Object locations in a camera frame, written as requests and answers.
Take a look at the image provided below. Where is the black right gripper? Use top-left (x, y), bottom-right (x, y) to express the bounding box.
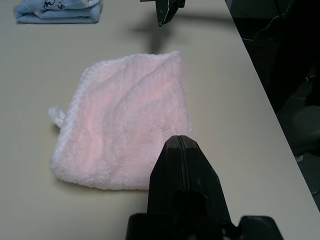
top-left (139, 0), bottom-right (186, 28)

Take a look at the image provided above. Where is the folded blue towel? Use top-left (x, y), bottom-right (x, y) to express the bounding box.
top-left (13, 0), bottom-right (103, 25)

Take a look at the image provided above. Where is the thin white floor wire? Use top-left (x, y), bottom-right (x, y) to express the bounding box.
top-left (244, 9), bottom-right (287, 41)

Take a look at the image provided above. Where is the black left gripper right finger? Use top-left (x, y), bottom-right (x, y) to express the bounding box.
top-left (180, 135), bottom-right (232, 227)

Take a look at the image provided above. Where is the pink towel with white trim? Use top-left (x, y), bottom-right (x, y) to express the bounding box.
top-left (47, 50), bottom-right (193, 191)

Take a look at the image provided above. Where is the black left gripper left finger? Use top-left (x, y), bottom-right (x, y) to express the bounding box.
top-left (147, 135), bottom-right (188, 216)

